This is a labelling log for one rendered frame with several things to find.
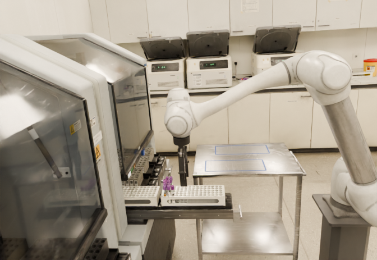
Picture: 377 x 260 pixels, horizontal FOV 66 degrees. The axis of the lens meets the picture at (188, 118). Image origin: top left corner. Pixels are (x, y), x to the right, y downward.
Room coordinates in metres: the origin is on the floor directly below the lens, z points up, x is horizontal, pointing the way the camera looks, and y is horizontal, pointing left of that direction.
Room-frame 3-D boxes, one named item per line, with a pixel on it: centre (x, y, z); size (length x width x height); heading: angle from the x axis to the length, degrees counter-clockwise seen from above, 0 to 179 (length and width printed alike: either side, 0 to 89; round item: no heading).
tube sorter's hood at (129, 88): (1.49, 0.52, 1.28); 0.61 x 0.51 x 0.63; 174
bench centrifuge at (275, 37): (3.71, -1.16, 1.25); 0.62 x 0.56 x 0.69; 174
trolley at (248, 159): (1.65, -0.33, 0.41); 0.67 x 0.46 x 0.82; 84
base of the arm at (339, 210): (1.25, -0.76, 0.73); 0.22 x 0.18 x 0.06; 174
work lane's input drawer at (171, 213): (1.22, 0.14, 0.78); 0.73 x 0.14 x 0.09; 84
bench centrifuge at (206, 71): (3.79, -0.32, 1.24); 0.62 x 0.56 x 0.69; 175
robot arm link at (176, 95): (1.20, 0.04, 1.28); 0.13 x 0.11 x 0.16; 179
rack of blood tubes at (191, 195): (1.21, 0.00, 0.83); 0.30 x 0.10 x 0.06; 84
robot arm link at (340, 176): (1.22, -0.76, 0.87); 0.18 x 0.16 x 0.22; 179
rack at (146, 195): (1.24, 0.32, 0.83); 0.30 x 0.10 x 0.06; 84
